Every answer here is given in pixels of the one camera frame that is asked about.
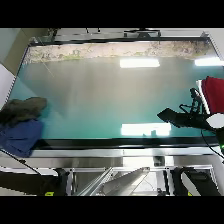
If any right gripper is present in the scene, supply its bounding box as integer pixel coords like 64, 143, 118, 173
156, 107, 194, 130

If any olive green T-shirt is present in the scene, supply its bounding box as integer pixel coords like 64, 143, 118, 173
0, 96, 48, 127

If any black cable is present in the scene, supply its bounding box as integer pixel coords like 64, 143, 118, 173
0, 147, 46, 179
199, 128, 224, 156

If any blue garment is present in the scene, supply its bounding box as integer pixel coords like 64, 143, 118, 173
0, 119, 45, 159

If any red garment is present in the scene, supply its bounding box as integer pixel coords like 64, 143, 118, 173
199, 75, 224, 116

